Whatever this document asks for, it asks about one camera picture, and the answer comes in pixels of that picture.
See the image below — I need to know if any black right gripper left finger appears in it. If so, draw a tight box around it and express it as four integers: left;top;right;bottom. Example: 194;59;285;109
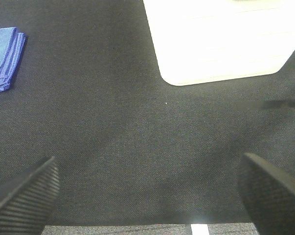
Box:
0;157;60;235

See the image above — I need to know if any blue towel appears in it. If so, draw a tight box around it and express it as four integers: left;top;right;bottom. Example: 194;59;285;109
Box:
0;27;26;92

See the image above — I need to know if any white tape strip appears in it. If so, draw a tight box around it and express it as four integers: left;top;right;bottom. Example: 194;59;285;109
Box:
190;224;209;235

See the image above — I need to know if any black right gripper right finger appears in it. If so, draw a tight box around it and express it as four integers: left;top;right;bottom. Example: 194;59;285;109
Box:
238;153;295;235

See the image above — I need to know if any white rounded board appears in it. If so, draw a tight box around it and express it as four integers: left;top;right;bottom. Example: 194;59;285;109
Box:
143;0;295;86

